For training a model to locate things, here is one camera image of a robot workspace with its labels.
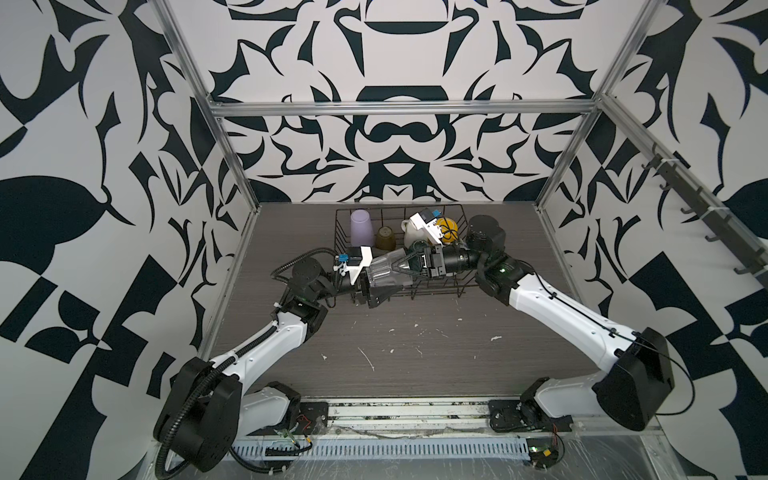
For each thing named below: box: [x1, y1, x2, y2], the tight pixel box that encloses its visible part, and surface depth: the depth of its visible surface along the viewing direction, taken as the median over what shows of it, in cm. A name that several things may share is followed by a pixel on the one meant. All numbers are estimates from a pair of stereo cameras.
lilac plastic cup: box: [350, 209, 374, 247], surface depth 99 cm
